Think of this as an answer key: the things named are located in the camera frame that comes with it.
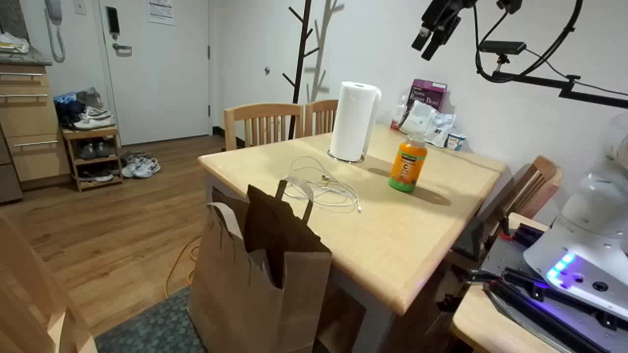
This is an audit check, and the white wall phone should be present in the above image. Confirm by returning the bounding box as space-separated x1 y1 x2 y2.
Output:
42 0 68 65

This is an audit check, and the white sneaker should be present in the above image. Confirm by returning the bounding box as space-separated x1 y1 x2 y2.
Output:
117 151 142 175
129 155 162 180
70 106 117 131

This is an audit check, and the black door keypad lock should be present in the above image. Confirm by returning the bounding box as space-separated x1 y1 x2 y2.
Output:
103 6 121 37

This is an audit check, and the folded white cloth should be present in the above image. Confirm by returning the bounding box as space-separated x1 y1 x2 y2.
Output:
0 31 31 57

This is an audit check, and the black orange bar clamp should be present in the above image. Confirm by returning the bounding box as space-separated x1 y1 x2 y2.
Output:
498 218 547 249
443 263 628 331

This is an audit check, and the white paper notice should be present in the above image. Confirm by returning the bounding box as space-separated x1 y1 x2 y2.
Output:
144 0 176 27

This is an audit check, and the white plastic bag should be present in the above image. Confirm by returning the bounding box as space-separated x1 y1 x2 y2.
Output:
390 98 458 151

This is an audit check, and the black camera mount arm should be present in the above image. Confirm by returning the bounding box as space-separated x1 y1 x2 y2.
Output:
488 55 628 110

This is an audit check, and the purple package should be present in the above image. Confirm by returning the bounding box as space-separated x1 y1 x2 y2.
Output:
405 77 450 114

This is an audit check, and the brown wooden chair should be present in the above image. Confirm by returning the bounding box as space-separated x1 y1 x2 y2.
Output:
449 155 564 263

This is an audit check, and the orange juice bottle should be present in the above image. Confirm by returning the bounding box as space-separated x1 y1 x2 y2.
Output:
386 129 429 194

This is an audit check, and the grey patterned rug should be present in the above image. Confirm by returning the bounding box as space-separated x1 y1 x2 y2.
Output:
93 286 211 353

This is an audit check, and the brown paper bag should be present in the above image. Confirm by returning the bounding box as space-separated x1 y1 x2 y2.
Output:
186 178 333 353

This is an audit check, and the blue fabric bag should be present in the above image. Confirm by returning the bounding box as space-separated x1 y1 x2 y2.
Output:
52 92 84 127

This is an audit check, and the light wooden slat chair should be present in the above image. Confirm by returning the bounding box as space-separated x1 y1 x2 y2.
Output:
0 214 99 353
221 102 305 153
301 98 341 137

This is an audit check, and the orange floor cable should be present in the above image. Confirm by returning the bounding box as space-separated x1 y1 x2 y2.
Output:
162 233 203 300

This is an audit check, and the white door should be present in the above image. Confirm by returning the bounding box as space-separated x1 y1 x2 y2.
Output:
95 0 211 147

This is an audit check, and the small white blue box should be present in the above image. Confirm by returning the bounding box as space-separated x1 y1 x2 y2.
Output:
443 131 470 153

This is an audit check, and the wooden shoe rack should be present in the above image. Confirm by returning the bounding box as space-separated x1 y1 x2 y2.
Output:
58 124 125 192

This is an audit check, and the dark grey shoe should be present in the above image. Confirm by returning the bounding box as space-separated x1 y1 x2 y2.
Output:
76 86 105 112

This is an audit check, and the thin white cable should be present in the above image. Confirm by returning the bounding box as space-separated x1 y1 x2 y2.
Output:
282 155 364 216

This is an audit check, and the black fixed camera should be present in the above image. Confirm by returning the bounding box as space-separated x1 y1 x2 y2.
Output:
478 39 527 59

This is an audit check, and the grey metal bin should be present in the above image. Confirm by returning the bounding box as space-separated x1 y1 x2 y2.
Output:
0 126 25 206

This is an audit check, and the light wooden dresser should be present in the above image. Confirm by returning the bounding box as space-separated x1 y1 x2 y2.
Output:
0 53 72 192

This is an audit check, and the grey robot mounting plate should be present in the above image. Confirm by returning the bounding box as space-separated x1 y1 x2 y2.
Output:
480 233 628 353

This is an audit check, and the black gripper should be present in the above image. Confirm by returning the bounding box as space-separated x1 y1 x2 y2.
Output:
409 0 478 63

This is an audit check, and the white paper towel roll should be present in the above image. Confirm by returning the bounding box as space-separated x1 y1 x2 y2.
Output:
327 80 382 165

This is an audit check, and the black coat rack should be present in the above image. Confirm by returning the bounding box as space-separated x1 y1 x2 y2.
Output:
280 0 321 141

